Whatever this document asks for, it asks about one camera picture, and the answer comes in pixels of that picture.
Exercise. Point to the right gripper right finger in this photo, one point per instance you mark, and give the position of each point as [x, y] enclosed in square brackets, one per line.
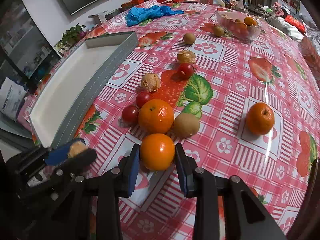
[245, 216]

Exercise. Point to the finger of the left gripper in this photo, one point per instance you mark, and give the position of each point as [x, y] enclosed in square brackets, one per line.
[38, 157]
[61, 174]

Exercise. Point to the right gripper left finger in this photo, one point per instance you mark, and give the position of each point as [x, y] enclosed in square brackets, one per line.
[70, 218]

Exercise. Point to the small pale husk fruit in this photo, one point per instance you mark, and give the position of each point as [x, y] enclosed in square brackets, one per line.
[76, 148]

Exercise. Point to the red cherry tomato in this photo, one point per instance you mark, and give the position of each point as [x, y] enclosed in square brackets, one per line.
[142, 98]
[130, 114]
[185, 71]

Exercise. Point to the orange mandarin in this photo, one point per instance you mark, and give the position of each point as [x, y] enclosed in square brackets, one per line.
[157, 152]
[156, 116]
[260, 119]

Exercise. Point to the brown kiwi fruit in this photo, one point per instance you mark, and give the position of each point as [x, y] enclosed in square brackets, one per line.
[186, 125]

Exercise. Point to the tan husk fruit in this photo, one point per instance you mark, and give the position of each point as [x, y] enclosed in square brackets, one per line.
[150, 82]

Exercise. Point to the golden husk fruit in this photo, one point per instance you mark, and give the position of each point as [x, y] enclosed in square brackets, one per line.
[186, 56]

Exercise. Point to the white grey-rimmed tray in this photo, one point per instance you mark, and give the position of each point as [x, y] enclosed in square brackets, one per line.
[61, 106]

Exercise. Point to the green potted plant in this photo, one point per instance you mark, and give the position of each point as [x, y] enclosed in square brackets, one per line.
[70, 37]

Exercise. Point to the red strawberry pattern tablecloth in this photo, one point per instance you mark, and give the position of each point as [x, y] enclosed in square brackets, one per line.
[230, 77]

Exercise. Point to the blue plastic gloves pile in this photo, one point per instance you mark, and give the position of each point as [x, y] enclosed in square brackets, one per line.
[137, 15]

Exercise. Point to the kiwi on paw print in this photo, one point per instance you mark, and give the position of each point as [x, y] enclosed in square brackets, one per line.
[189, 38]

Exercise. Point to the kiwi near bowl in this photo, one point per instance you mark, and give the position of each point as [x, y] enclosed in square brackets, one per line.
[218, 31]

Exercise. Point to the clear glass fruit bowl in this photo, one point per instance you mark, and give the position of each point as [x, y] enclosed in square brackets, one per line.
[233, 23]

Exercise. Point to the mandarin in bowl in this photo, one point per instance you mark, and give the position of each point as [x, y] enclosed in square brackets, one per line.
[250, 22]

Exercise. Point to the grey bedding sofa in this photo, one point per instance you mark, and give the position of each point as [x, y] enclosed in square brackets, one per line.
[294, 27]

